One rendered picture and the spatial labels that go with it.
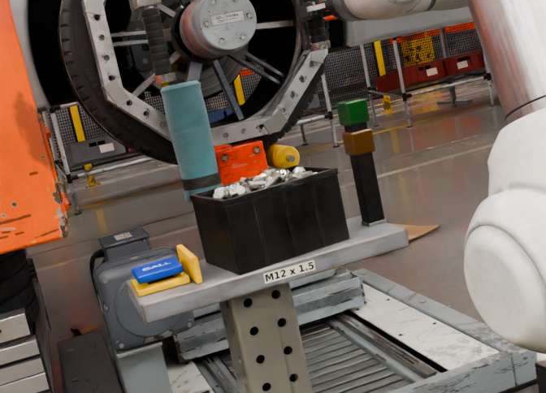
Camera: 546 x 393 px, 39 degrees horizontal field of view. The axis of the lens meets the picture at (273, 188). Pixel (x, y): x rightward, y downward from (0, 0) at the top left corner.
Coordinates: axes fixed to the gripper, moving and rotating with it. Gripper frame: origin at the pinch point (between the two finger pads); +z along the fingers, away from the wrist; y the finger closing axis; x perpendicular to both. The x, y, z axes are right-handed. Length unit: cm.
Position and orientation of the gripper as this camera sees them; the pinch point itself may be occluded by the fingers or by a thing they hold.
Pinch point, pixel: (314, 11)
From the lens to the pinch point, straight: 166.1
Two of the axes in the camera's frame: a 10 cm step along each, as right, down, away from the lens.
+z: -3.1, -0.9, 9.5
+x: -2.0, -9.7, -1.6
